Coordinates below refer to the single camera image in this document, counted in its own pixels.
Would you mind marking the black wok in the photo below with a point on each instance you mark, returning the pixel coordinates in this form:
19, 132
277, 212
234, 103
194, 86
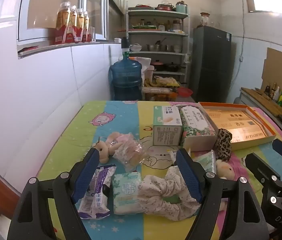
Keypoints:
173, 67

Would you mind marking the pink plastic bag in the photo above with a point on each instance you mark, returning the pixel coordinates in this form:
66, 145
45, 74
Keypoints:
149, 76

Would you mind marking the oil bottle red label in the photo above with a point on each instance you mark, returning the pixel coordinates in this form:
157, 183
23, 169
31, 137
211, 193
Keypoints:
87, 28
63, 27
80, 27
74, 27

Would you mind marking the clear drinking glass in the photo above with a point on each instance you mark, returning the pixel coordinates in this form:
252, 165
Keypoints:
93, 35

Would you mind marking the white plastic bottle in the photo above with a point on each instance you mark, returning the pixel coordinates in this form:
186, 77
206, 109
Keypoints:
277, 95

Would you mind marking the dark sauce bottle red label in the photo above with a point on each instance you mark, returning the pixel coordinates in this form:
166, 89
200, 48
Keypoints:
273, 90

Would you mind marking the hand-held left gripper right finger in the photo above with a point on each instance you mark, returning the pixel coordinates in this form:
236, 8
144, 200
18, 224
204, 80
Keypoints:
188, 177

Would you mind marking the cardboard sheets on wall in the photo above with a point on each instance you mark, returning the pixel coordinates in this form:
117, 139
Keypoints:
278, 67

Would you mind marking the aluminium window frame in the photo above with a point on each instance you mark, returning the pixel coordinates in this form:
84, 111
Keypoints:
82, 10

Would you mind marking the green white pad pack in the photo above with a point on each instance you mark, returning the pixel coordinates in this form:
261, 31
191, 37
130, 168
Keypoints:
126, 192

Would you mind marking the green fluffy puff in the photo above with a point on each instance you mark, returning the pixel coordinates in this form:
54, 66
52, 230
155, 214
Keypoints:
172, 199

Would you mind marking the black pot red lid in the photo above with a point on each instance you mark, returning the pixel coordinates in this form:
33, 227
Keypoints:
158, 65

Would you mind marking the leopard print plush toy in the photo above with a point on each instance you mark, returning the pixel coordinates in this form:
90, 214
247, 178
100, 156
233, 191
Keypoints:
224, 142

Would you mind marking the blue water jug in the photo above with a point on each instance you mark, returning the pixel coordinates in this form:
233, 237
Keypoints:
126, 77

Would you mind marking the wooden cutting board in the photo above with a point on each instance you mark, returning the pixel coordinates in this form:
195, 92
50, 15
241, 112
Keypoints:
263, 100

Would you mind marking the white green carton box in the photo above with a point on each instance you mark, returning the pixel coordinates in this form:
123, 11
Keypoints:
167, 132

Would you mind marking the grey kitchen counter cabinet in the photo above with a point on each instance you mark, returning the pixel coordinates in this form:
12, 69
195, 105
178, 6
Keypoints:
246, 98

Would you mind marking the white green flour bag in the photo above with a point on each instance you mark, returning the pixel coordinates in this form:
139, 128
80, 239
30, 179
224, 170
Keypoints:
143, 63

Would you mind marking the stack of white bowls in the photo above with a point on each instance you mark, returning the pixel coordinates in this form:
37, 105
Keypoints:
136, 48

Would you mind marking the flat red packet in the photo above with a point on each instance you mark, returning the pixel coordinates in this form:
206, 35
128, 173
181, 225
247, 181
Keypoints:
28, 49

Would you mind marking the glass jar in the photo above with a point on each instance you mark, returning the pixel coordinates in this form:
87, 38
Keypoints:
204, 21

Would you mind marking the red pot with lid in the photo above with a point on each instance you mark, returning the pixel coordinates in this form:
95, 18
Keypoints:
165, 7

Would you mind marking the dark grey refrigerator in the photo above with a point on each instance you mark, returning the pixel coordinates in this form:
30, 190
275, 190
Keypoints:
211, 67

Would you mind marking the bundle of chopsticks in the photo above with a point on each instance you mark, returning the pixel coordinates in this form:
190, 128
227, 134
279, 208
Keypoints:
158, 90

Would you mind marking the beige plush rabbit pink dress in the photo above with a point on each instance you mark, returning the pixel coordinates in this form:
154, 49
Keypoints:
104, 152

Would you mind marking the black white water pump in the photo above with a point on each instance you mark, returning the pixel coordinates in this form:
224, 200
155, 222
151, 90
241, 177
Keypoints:
124, 45

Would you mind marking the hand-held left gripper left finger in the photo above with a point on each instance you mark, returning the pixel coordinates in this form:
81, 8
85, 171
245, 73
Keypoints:
86, 177

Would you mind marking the clear plastic bag beige contents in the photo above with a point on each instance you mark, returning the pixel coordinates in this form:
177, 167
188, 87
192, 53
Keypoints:
131, 155

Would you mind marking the egg tray in bag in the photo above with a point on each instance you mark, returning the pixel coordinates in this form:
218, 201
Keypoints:
166, 81

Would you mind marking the teal canister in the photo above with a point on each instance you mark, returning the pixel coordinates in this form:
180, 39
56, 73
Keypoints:
181, 8

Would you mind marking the white metal shelf rack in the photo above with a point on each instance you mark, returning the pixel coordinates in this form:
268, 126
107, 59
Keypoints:
156, 33

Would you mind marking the orange cardboard box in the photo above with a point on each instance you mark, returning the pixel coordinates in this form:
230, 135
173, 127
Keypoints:
231, 120

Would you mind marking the steel pots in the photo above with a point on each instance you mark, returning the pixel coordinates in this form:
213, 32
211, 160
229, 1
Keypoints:
153, 47

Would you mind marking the red plastic basket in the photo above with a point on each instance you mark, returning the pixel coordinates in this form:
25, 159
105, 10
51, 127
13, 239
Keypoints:
184, 91

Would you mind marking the beige plush bear purple dress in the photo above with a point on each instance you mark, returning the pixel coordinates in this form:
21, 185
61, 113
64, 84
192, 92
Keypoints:
224, 170

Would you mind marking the large floral fabric scrunchie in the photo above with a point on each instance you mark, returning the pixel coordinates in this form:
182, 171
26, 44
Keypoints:
156, 197

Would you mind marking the green mini tissue bundle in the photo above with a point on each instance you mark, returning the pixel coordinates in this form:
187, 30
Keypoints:
206, 162

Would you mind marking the floral tissue pack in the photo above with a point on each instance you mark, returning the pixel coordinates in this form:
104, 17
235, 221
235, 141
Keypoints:
198, 127

